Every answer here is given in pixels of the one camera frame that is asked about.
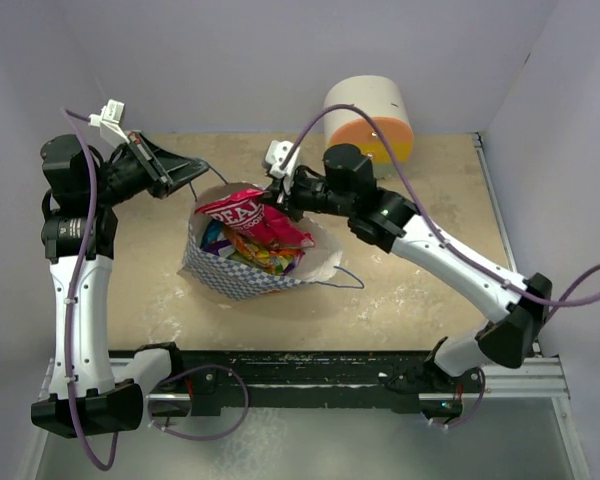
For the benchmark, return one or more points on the pink REAL crisps bag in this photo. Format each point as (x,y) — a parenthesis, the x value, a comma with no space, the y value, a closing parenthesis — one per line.
(243,212)

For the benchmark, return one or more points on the aluminium frame rail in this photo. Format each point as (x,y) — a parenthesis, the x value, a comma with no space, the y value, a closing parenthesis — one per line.
(530,380)

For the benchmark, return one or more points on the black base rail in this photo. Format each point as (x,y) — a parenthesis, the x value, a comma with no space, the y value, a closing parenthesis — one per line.
(212,386)

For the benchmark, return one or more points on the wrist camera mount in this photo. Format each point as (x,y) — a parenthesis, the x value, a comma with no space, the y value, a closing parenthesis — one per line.
(109,123)
(275,159)

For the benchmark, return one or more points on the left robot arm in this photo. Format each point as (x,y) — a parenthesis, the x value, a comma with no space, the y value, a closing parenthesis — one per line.
(85,396)

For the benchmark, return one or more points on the purple snack packet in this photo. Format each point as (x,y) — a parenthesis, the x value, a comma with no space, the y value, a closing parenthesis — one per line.
(215,242)

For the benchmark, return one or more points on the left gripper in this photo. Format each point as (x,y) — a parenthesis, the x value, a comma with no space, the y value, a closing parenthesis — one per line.
(161,168)

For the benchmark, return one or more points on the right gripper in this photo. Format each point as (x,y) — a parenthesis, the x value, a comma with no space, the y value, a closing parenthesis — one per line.
(287,197)

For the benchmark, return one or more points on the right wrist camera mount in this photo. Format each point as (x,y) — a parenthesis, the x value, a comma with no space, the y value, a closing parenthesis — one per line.
(275,159)

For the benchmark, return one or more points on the orange snack packet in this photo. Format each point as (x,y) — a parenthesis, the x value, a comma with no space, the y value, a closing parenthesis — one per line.
(278,262)

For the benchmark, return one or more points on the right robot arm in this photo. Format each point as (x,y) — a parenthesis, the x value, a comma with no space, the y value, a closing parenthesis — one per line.
(388,220)

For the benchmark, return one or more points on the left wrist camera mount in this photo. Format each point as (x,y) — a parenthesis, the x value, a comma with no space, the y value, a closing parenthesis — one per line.
(109,123)

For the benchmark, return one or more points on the checkered paper bag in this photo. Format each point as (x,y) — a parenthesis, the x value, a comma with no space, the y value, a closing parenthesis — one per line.
(235,266)

